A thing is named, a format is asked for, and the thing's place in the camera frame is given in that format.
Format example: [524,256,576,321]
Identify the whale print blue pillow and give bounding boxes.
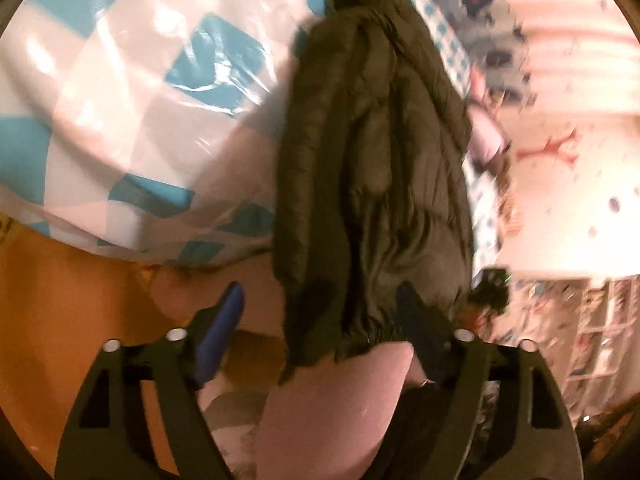
[433,0,536,108]

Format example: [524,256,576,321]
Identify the pink trouser leg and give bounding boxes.
[255,342,425,479]

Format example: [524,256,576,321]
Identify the blue white checkered bed cover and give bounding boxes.
[0,0,501,269]

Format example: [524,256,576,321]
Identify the dark olive puffer jacket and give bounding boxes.
[272,0,473,376]

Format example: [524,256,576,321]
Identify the cluttered white shelf unit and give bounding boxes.
[491,273,639,422]

